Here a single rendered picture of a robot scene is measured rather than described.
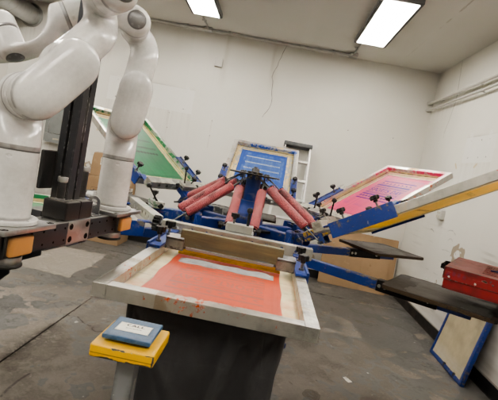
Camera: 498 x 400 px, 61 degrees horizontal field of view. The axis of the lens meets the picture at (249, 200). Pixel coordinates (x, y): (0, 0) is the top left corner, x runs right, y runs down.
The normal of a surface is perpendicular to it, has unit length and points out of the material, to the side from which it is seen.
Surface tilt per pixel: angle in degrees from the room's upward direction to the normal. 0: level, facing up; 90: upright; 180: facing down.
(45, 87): 87
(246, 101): 90
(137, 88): 87
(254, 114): 90
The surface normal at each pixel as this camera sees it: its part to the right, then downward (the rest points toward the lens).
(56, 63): 0.50, -0.02
